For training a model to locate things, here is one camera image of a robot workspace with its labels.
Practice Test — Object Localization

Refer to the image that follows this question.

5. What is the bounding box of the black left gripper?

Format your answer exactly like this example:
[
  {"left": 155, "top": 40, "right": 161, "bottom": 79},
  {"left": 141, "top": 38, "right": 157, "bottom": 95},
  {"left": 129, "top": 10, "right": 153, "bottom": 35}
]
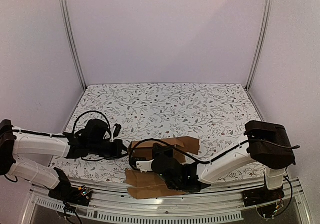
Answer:
[{"left": 88, "top": 139, "right": 132, "bottom": 161}]

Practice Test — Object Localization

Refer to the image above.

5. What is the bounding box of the brown cardboard box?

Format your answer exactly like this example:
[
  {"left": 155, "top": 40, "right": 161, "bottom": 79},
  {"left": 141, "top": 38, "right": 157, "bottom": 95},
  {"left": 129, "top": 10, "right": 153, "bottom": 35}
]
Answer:
[{"left": 125, "top": 136, "right": 203, "bottom": 200}]

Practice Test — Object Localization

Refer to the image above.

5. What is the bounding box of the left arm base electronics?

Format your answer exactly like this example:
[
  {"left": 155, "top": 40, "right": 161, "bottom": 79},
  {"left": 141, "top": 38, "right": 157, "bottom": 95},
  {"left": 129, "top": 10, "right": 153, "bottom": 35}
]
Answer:
[{"left": 48, "top": 168, "right": 94, "bottom": 207}]

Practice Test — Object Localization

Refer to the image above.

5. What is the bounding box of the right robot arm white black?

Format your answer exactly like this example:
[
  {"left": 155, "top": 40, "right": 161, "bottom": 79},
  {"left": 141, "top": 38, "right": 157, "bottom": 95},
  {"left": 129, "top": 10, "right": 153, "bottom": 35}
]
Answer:
[{"left": 151, "top": 121, "right": 300, "bottom": 202}]

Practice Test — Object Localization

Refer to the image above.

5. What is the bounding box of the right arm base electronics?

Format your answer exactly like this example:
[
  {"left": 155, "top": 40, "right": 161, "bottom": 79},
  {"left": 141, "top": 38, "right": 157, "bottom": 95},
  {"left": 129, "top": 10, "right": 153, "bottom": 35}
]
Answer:
[{"left": 241, "top": 181, "right": 285, "bottom": 219}]

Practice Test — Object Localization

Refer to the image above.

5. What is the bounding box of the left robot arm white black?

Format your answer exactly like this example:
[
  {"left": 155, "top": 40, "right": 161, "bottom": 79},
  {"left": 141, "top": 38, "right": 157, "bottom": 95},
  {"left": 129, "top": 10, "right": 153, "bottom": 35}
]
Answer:
[{"left": 0, "top": 119, "right": 128, "bottom": 201}]

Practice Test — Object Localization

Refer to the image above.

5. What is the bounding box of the floral patterned table mat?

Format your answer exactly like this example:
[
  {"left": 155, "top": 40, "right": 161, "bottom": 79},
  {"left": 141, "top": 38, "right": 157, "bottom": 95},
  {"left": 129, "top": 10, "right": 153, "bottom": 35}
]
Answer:
[{"left": 49, "top": 83, "right": 284, "bottom": 186}]

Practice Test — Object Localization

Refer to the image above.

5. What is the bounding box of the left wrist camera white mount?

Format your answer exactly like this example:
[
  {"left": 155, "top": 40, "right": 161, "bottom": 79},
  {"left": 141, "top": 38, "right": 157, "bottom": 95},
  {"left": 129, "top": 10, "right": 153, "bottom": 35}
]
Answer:
[{"left": 109, "top": 123, "right": 122, "bottom": 143}]

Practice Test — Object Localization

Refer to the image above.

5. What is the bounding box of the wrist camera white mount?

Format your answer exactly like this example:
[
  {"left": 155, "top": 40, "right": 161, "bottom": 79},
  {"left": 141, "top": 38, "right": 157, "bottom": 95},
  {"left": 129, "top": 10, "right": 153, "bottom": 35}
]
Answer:
[
  {"left": 109, "top": 123, "right": 122, "bottom": 143},
  {"left": 129, "top": 157, "right": 154, "bottom": 173}
]

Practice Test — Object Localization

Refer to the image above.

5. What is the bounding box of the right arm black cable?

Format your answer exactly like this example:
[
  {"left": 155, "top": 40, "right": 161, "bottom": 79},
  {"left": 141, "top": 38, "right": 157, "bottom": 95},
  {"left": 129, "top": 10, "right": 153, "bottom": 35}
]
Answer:
[{"left": 127, "top": 138, "right": 301, "bottom": 171}]

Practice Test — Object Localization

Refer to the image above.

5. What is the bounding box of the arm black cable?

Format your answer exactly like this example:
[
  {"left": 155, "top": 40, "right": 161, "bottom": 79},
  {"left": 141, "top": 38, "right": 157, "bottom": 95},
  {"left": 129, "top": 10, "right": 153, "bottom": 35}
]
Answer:
[
  {"left": 12, "top": 110, "right": 113, "bottom": 137},
  {"left": 127, "top": 138, "right": 301, "bottom": 171}
]

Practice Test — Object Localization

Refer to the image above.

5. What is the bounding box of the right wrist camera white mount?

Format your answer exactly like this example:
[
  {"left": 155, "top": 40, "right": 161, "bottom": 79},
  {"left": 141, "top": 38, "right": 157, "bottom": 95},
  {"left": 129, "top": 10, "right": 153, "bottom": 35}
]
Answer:
[{"left": 129, "top": 157, "right": 154, "bottom": 173}]

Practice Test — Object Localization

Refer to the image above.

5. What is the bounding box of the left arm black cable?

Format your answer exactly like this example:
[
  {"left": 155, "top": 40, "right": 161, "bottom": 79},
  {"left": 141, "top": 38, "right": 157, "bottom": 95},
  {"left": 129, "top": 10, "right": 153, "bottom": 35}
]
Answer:
[{"left": 12, "top": 110, "right": 113, "bottom": 137}]

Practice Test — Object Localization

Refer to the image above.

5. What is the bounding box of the aluminium front rail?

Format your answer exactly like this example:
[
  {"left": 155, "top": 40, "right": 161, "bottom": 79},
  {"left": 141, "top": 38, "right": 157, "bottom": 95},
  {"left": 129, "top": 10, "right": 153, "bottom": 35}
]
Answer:
[{"left": 21, "top": 178, "right": 315, "bottom": 224}]

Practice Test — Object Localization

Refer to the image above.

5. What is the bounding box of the left aluminium frame post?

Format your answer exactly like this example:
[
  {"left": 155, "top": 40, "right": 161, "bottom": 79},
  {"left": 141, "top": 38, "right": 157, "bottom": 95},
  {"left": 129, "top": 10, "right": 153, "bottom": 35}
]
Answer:
[{"left": 59, "top": 0, "right": 88, "bottom": 91}]

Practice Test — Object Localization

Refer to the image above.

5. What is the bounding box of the aluminium frame post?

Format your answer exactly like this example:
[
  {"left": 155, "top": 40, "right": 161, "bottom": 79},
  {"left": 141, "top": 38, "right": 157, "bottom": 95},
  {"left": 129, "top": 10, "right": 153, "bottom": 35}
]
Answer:
[
  {"left": 245, "top": 0, "right": 273, "bottom": 92},
  {"left": 59, "top": 0, "right": 88, "bottom": 91}
]

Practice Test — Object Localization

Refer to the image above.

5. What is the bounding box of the right aluminium frame post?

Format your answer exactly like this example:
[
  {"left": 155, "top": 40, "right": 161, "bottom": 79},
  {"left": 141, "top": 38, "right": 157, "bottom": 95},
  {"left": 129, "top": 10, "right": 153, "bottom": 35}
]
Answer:
[{"left": 245, "top": 0, "right": 273, "bottom": 92}]

